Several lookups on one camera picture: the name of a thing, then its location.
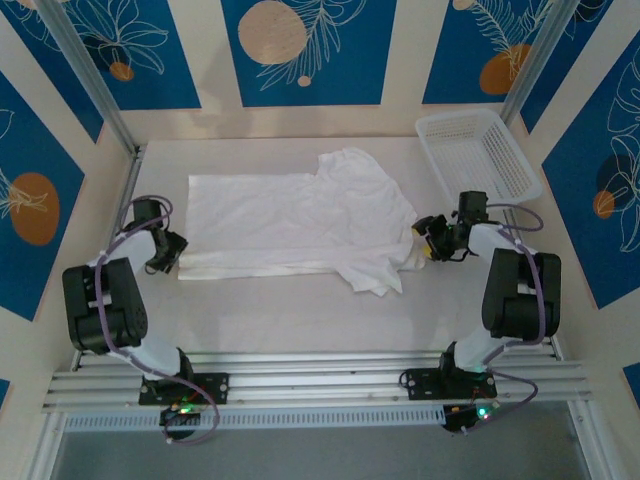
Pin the white t-shirt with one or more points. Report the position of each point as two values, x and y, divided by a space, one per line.
300 225

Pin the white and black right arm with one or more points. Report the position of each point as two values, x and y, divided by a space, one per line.
510 300

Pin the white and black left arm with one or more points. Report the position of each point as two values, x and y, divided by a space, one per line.
125 310

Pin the white perforated plastic basket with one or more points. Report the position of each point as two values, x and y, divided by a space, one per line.
475 150

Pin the black controller board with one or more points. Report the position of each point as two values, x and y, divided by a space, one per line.
180 422
460 420

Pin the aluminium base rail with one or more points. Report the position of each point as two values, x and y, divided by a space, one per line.
310 380

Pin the aluminium frame post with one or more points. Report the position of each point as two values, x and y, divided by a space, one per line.
85 75
540 60

